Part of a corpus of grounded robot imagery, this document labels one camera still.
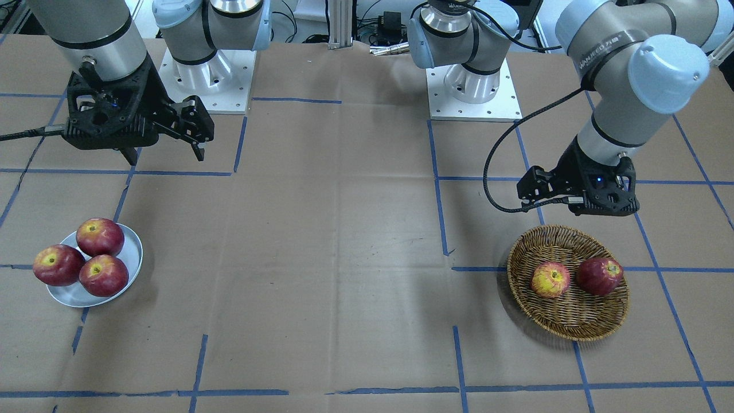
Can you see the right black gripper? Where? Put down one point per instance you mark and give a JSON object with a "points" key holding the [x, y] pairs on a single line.
{"points": [[159, 98]]}

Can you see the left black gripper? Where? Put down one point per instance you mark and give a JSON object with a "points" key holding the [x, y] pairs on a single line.
{"points": [[569, 166]]}

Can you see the yellow-red apple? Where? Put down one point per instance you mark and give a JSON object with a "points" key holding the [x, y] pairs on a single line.
{"points": [[550, 279]]}

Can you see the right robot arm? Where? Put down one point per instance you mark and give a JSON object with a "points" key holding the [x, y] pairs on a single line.
{"points": [[101, 42]]}

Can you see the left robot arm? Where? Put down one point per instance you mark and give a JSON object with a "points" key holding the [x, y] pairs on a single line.
{"points": [[645, 60]]}

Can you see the dark red basket apple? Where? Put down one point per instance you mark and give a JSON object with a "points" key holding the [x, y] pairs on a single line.
{"points": [[599, 275]]}

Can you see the plate apple near centre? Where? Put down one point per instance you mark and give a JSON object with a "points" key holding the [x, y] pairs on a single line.
{"points": [[100, 237]]}

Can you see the plate apple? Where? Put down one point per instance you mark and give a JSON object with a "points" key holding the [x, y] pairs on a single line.
{"points": [[100, 237], [104, 276], [58, 265]]}

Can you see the plate apple front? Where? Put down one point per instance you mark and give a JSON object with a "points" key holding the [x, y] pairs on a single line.
{"points": [[104, 276]]}

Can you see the woven wicker basket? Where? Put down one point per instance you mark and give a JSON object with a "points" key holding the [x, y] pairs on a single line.
{"points": [[575, 315]]}

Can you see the plate apple far side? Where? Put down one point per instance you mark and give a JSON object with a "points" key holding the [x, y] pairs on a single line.
{"points": [[58, 265]]}

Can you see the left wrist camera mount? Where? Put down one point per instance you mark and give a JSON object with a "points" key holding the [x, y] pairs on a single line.
{"points": [[603, 189]]}

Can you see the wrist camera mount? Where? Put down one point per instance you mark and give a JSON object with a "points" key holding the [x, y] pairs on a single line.
{"points": [[603, 189], [115, 115]]}

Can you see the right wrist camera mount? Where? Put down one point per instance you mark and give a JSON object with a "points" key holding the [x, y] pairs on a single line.
{"points": [[115, 115]]}

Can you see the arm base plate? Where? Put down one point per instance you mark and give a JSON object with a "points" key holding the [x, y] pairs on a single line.
{"points": [[223, 84], [455, 94]]}

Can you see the aluminium frame post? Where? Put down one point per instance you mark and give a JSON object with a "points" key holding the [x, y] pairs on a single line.
{"points": [[340, 18]]}

